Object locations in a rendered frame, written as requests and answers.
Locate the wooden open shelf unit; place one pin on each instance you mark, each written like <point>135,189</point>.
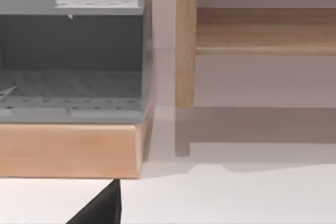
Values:
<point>262,32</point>

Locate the grey pierced drawer inside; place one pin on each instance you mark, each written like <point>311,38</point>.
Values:
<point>73,58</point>

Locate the pale wooden drawer front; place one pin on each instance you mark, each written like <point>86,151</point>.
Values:
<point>68,150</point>

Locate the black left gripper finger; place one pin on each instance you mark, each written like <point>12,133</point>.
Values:
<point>107,205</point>

